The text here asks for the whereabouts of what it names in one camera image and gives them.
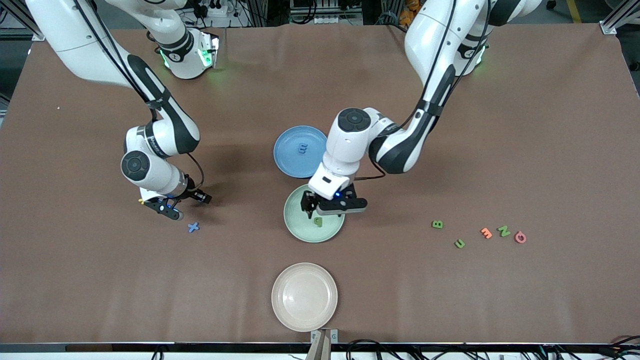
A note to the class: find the tan post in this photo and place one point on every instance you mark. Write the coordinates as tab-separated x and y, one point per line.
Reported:
317	351

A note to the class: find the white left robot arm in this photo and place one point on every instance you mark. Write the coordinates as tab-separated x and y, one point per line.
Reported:
435	35

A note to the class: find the blue foam letter E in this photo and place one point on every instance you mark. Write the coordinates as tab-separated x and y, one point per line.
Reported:
302	148

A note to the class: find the pink foam letter Q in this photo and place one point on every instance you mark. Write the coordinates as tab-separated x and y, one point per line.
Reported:
516	238

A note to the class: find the green foam letter B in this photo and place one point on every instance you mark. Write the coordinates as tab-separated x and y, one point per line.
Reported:
437	224

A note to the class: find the green foam letter U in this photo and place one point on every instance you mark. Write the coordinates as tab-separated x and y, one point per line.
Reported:
457	243

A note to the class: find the bag of orange packets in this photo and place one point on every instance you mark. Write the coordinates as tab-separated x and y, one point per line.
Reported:
407	10

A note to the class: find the grey metal edge bracket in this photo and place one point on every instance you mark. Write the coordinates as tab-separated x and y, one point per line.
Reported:
324	336

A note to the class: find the white power strip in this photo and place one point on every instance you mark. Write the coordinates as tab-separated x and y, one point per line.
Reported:
330	20
217	9

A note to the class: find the green plate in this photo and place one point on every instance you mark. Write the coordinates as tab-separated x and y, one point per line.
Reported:
330	227

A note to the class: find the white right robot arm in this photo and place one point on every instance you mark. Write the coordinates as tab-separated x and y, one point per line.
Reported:
75	30

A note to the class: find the blue plate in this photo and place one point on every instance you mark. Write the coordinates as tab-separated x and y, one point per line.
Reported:
290	160

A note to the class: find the orange foam letter E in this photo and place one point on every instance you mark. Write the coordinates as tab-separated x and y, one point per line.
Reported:
486	232

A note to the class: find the beige plate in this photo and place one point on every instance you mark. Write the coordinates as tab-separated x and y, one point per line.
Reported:
304	297

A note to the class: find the brown table cover sheet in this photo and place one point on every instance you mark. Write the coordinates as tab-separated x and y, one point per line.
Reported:
400	280

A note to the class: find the aluminium frame profile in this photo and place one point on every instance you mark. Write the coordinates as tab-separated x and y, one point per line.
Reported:
609	27
39	34

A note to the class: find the green foam letter P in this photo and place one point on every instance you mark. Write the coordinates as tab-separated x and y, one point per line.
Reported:
318	221

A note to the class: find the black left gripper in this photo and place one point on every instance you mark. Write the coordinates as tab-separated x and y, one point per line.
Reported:
307	202

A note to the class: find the silver table edge rail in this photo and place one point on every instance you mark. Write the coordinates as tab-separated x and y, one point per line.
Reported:
150	347

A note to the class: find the blue foam letter X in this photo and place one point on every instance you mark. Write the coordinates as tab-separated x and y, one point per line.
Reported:
193	227

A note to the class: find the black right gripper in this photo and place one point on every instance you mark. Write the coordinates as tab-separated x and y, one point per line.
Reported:
192	194

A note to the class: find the green foam letter N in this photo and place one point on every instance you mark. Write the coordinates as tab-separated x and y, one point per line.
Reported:
503	231

